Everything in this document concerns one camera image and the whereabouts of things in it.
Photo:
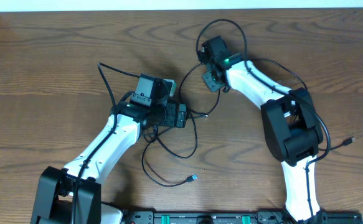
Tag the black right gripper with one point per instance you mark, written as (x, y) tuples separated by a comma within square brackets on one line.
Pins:
[(208, 79)]

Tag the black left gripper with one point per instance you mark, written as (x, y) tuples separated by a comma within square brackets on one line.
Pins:
[(174, 121)]

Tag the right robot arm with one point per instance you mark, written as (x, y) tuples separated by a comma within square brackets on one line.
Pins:
[(292, 132)]

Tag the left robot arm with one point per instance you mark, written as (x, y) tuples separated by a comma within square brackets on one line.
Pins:
[(72, 194)]

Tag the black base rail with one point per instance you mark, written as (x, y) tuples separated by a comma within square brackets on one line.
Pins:
[(231, 217)]

